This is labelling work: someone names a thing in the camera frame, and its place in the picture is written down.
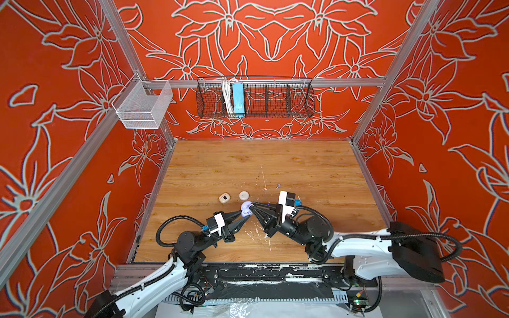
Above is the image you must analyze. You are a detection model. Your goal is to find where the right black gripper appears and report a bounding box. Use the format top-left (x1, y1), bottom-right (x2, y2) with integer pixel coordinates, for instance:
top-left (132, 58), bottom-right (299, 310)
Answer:
top-left (252, 204), bottom-right (311, 249)

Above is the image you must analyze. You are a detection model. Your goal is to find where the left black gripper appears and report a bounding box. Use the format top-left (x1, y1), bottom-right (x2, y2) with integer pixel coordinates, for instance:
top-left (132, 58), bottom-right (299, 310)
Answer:
top-left (198, 211), bottom-right (247, 254)

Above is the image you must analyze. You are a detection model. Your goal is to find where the purple round charging case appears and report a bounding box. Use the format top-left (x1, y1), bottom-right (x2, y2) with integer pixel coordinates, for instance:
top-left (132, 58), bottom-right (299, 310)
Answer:
top-left (241, 201), bottom-right (253, 217)

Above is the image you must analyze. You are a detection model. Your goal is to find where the cream earbud charging case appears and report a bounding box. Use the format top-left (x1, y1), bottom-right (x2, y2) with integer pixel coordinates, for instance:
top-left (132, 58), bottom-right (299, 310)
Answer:
top-left (218, 193), bottom-right (231, 204)

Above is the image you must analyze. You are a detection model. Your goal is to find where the white round charging case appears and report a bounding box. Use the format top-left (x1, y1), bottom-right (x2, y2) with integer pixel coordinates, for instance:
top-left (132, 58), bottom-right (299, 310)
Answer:
top-left (239, 191), bottom-right (249, 201)

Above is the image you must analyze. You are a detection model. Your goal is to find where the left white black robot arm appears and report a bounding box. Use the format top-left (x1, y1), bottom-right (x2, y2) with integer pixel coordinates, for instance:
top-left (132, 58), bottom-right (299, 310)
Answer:
top-left (85, 211), bottom-right (252, 317)

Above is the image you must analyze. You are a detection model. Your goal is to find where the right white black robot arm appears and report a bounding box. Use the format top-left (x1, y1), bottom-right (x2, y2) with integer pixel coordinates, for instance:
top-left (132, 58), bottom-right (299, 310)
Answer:
top-left (241, 201), bottom-right (463, 284)

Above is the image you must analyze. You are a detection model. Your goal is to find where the light blue power strip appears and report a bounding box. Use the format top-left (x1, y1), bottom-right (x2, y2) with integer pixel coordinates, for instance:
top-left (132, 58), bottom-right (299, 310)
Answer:
top-left (232, 82), bottom-right (245, 117)

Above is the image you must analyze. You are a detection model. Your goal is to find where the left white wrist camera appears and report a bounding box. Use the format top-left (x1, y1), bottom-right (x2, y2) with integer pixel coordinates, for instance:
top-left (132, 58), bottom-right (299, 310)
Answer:
top-left (202, 211), bottom-right (225, 237)

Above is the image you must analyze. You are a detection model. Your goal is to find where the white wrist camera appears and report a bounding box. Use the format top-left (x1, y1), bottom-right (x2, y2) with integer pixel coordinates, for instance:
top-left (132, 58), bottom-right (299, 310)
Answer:
top-left (278, 191), bottom-right (301, 223)
top-left (202, 211), bottom-right (225, 237)

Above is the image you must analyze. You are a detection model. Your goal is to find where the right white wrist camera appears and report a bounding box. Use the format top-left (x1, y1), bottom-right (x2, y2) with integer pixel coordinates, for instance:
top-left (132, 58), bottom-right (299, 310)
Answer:
top-left (278, 191), bottom-right (301, 223)

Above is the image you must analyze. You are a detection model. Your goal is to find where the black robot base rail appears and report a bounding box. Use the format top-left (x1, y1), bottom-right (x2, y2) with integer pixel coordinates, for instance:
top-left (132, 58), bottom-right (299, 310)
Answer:
top-left (174, 262), bottom-right (379, 307)

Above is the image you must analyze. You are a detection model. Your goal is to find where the black wire wall basket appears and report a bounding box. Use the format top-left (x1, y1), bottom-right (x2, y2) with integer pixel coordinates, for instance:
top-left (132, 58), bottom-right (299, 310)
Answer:
top-left (196, 76), bottom-right (316, 119)

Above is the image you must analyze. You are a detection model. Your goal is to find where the white coiled cable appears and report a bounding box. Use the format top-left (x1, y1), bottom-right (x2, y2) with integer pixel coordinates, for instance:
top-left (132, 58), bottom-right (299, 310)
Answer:
top-left (221, 78), bottom-right (235, 115)

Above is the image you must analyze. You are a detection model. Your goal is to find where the clear plastic wall bin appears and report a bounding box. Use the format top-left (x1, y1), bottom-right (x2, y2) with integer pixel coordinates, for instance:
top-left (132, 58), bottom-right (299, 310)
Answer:
top-left (112, 74), bottom-right (174, 129)

